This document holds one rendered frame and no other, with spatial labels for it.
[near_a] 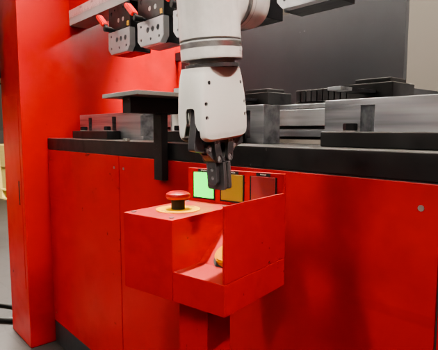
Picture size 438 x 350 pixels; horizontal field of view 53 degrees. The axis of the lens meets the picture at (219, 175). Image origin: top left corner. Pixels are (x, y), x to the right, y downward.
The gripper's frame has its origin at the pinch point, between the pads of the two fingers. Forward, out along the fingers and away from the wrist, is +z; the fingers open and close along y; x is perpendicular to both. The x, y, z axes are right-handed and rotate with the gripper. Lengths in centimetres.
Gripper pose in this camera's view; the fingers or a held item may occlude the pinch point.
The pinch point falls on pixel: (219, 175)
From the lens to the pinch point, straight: 63.4
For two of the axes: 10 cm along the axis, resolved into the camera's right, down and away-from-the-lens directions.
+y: -6.4, 1.8, -7.5
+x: 7.7, 0.7, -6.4
